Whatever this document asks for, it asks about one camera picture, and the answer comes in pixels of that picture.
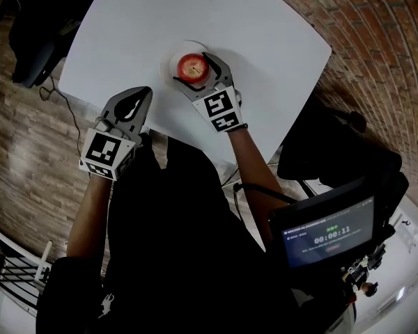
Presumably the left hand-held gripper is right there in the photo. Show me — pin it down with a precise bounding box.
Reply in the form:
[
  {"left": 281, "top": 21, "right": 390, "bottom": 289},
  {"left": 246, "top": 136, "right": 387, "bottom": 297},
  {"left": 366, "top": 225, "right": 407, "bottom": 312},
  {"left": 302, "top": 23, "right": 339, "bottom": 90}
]
[{"left": 78, "top": 86, "right": 153, "bottom": 182}]

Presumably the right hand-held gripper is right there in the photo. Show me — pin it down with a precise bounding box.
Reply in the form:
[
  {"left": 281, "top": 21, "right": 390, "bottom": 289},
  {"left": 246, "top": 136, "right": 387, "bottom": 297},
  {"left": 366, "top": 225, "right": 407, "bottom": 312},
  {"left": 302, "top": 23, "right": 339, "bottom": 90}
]
[{"left": 173, "top": 51, "right": 245, "bottom": 133}]

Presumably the red apple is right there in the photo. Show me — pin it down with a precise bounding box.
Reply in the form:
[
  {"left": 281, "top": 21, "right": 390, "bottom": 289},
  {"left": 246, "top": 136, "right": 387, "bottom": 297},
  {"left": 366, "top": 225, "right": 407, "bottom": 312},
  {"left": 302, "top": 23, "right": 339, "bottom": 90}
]
[{"left": 177, "top": 53, "right": 210, "bottom": 84}]

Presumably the white plate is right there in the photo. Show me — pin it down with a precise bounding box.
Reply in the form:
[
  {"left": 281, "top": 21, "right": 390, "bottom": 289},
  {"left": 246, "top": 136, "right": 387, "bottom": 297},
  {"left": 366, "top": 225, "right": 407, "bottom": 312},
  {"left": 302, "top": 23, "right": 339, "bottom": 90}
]
[{"left": 159, "top": 40, "right": 217, "bottom": 90}]

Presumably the person's left forearm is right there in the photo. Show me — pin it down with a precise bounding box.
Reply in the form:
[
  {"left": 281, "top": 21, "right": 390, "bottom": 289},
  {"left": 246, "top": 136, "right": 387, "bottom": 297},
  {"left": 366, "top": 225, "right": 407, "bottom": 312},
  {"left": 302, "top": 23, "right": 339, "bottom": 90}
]
[{"left": 65, "top": 175, "right": 112, "bottom": 260}]

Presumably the person's right forearm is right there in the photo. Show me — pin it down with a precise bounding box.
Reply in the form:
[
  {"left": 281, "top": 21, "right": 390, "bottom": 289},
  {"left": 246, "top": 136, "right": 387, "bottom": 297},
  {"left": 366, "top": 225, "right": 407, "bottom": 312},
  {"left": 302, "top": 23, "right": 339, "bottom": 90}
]
[{"left": 226, "top": 129, "right": 290, "bottom": 253}]

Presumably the black chair with dark jacket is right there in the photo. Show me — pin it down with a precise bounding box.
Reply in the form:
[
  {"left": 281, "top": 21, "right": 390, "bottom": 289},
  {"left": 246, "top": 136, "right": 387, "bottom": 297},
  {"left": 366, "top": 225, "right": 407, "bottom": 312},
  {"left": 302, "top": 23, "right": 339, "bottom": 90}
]
[{"left": 8, "top": 0, "right": 81, "bottom": 88}]

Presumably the black office chair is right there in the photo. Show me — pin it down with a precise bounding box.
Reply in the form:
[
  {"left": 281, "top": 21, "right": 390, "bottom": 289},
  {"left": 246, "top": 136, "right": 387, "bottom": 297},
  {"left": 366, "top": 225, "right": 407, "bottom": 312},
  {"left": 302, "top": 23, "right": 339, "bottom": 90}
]
[{"left": 277, "top": 92, "right": 410, "bottom": 222}]

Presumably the person's black clothing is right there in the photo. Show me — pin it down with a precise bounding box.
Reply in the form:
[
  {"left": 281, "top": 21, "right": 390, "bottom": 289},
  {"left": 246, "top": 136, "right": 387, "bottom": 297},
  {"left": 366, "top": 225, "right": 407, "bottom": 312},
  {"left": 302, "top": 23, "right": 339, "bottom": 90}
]
[{"left": 36, "top": 132, "right": 349, "bottom": 334}]

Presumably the black monitor screen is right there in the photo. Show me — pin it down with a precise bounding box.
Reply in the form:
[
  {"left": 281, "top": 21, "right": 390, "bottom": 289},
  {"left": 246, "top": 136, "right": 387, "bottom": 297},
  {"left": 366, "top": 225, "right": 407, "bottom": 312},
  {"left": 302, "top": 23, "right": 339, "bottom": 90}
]
[{"left": 268, "top": 175, "right": 377, "bottom": 269}]

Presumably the white metal rack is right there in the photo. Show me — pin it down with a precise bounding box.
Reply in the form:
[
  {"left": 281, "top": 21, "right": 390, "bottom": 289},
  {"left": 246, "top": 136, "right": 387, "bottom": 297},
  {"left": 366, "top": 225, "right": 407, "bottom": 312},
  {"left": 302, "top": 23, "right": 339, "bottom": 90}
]
[{"left": 0, "top": 221, "right": 53, "bottom": 316}]

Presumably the black floor cable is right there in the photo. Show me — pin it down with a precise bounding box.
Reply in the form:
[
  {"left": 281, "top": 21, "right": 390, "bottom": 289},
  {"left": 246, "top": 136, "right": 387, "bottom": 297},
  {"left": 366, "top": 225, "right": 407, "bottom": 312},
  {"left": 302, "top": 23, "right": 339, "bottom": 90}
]
[{"left": 38, "top": 77, "right": 83, "bottom": 152}]

